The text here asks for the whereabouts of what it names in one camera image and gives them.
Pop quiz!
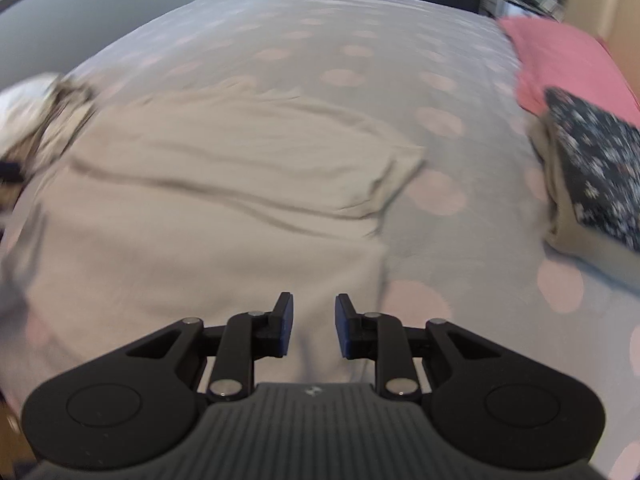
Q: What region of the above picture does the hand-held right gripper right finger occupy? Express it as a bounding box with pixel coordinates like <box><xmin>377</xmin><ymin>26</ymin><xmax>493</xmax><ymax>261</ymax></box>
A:
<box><xmin>335</xmin><ymin>293</ymin><xmax>506</xmax><ymax>402</ymax></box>

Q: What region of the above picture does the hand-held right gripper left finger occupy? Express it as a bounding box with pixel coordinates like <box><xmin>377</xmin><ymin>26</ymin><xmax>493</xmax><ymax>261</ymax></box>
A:
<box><xmin>125</xmin><ymin>291</ymin><xmax>295</xmax><ymax>402</ymax></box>

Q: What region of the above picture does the white garment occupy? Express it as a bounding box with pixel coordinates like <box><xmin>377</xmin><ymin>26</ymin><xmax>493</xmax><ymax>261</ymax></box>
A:
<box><xmin>0</xmin><ymin>74</ymin><xmax>63</xmax><ymax>158</ymax></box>

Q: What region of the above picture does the cream long-sleeved shirt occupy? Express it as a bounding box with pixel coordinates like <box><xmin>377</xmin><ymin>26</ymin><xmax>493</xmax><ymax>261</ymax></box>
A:
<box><xmin>0</xmin><ymin>77</ymin><xmax>428</xmax><ymax>391</ymax></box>

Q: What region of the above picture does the beige crumpled garment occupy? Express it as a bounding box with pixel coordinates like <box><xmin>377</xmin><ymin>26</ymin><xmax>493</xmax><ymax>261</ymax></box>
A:
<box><xmin>27</xmin><ymin>77</ymin><xmax>98</xmax><ymax>196</ymax></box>

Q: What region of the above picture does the bed with pink-dotted sheet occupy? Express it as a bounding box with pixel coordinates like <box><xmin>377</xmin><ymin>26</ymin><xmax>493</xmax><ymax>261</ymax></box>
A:
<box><xmin>0</xmin><ymin>0</ymin><xmax>640</xmax><ymax>480</ymax></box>

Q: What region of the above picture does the dark floral folded garment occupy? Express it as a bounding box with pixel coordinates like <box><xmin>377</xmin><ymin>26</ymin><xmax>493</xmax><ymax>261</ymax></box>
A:
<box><xmin>542</xmin><ymin>86</ymin><xmax>640</xmax><ymax>253</ymax></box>

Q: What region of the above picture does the pink pillow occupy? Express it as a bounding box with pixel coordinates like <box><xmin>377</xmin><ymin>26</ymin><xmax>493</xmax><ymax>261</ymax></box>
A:
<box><xmin>497</xmin><ymin>15</ymin><xmax>640</xmax><ymax>128</ymax></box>

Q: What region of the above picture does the white bedside furniture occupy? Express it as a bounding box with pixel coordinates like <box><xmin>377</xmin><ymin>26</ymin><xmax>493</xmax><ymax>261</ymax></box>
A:
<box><xmin>480</xmin><ymin>0</ymin><xmax>568</xmax><ymax>23</ymax></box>

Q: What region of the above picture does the beige headboard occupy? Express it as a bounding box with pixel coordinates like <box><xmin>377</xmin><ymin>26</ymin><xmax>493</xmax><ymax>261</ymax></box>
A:
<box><xmin>565</xmin><ymin>0</ymin><xmax>640</xmax><ymax>86</ymax></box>

